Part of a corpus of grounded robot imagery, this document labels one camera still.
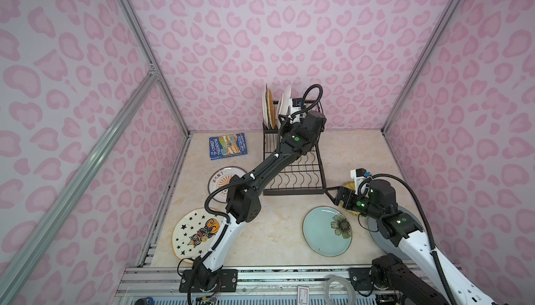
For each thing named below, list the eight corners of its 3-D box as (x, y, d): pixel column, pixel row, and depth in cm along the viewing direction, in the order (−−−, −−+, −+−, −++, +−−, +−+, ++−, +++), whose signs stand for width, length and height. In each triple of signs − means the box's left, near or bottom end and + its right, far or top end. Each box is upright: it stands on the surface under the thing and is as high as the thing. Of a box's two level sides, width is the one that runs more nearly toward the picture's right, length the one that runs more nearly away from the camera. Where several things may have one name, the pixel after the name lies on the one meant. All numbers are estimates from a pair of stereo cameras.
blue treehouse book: (210, 160, 110) (209, 156, 107) (210, 141, 118) (209, 137, 116) (247, 154, 112) (246, 150, 110) (244, 136, 121) (244, 132, 118)
